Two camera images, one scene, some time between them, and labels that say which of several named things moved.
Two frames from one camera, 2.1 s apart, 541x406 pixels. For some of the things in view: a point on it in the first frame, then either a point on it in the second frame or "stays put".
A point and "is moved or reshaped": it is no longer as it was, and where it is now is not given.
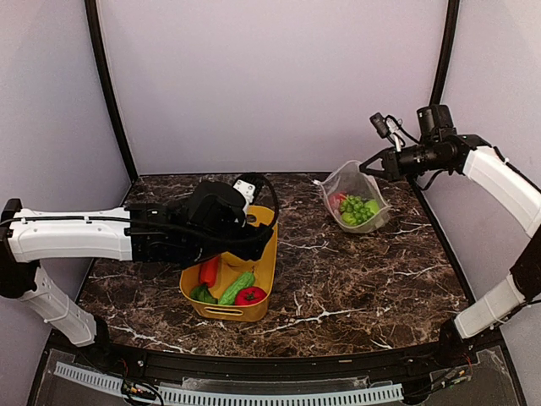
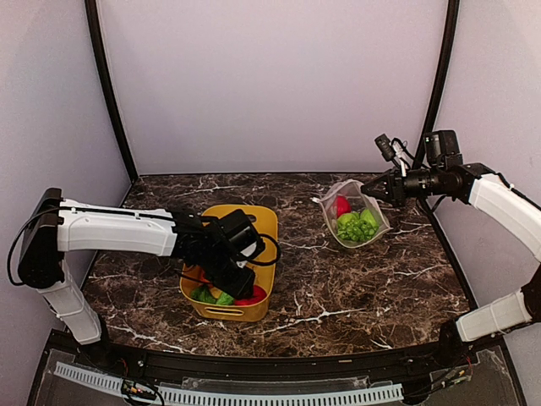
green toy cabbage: [373, 205] → [368, 224]
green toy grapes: [356, 205] → [357, 230]
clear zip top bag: [352, 199] is moved or reshaped
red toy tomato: [249, 295] stays put
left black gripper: [256, 238] → [238, 288]
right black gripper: [393, 166] → [395, 183]
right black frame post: [449, 33] stays put
